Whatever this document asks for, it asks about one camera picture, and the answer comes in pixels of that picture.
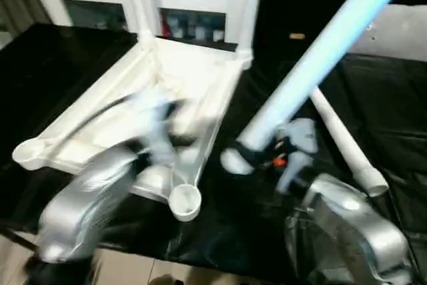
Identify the white plastic table top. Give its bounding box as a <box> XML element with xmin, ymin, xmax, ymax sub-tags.
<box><xmin>11</xmin><ymin>35</ymin><xmax>254</xmax><ymax>224</ymax></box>

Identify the white plastic table leg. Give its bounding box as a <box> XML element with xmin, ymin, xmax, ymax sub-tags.
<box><xmin>219</xmin><ymin>0</ymin><xmax>410</xmax><ymax>176</ymax></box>
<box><xmin>127</xmin><ymin>0</ymin><xmax>155</xmax><ymax>49</ymax></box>
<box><xmin>311</xmin><ymin>89</ymin><xmax>390</xmax><ymax>198</ymax></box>
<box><xmin>234</xmin><ymin>0</ymin><xmax>264</xmax><ymax>63</ymax></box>

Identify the black work mat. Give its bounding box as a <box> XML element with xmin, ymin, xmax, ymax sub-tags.
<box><xmin>0</xmin><ymin>21</ymin><xmax>427</xmax><ymax>285</ymax></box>

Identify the left robot leg dark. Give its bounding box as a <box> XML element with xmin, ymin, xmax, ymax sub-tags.
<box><xmin>149</xmin><ymin>272</ymin><xmax>183</xmax><ymax>285</ymax></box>

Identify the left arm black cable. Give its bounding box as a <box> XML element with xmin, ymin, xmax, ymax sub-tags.
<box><xmin>62</xmin><ymin>95</ymin><xmax>131</xmax><ymax>153</ymax></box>

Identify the black table frame leg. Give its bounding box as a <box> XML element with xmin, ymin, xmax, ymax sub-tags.
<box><xmin>0</xmin><ymin>226</ymin><xmax>38</xmax><ymax>250</ymax></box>

